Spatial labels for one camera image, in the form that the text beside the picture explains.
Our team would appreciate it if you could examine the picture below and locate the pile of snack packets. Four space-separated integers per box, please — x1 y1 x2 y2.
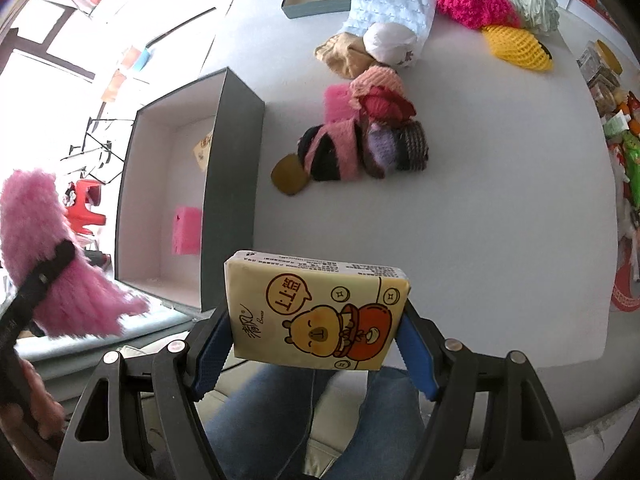
575 35 640 281

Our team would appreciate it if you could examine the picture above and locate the yellow capybara tissue pack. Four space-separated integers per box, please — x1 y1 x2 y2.
223 250 412 372

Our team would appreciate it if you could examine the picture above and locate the light blue quilted cloth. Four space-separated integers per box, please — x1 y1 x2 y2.
340 0 437 61

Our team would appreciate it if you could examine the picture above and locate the black metal stand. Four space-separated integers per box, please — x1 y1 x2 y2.
60 115 136 186

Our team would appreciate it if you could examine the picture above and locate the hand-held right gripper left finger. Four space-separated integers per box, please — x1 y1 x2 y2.
52 305 236 480

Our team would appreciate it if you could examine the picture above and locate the purple striped knit sock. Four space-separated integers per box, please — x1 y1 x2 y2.
362 121 430 179

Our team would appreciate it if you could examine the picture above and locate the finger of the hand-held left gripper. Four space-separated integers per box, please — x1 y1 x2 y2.
0 241 77 342

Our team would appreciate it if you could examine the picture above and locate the mint green bath pouf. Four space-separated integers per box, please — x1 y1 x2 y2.
492 0 561 36

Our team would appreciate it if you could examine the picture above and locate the beige knit sock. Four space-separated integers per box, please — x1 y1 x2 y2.
315 32 376 80

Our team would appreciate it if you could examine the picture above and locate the black cable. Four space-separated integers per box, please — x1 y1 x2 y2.
295 367 321 461

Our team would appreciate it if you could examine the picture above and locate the pink fluffy cloth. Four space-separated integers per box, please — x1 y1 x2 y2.
0 170 151 337

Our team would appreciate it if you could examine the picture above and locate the magenta fluffy cloth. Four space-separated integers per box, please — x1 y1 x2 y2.
436 0 523 31

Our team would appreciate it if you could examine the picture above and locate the yellow foam fruit net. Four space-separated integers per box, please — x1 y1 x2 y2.
481 24 555 72

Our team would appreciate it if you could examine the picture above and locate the dark red fabric rose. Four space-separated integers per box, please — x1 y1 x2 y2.
361 87 417 123

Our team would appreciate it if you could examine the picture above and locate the peach knit sock olive cuff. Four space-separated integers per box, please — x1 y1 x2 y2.
350 66 403 108

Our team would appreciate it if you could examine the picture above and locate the yellow red-symbol tissue pack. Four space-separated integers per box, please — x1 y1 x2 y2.
194 130 215 173

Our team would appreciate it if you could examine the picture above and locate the white cloth pouch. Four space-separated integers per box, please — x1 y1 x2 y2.
362 22 420 68

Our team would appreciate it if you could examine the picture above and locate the pink black striped sock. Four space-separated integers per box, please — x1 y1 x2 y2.
299 84 368 182

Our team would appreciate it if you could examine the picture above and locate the pink holed sponge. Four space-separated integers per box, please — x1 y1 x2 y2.
171 205 202 256

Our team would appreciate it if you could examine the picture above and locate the red plastic stool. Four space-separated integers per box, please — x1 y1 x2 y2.
62 178 108 236

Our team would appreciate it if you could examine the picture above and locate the red patterned bag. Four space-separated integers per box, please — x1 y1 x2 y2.
610 260 640 313

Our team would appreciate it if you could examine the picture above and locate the deep grey cardboard box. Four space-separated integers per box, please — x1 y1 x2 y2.
114 66 266 311

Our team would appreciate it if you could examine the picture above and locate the person's left hand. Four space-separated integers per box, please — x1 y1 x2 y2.
0 360 66 480

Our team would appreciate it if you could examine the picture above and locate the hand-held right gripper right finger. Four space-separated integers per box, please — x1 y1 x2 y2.
395 300 576 480

